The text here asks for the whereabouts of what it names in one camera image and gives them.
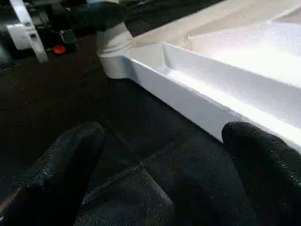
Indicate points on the white plastic table top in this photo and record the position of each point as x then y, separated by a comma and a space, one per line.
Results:
235, 70

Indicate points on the black mat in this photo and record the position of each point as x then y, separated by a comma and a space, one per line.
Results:
94, 106

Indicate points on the white plastic table leg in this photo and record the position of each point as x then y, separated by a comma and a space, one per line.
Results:
113, 40

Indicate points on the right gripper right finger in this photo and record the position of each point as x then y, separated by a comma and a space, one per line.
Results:
268, 179

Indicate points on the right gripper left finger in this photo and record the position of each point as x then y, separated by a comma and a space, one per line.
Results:
61, 179

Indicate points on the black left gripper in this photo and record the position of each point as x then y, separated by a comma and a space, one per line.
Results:
58, 42

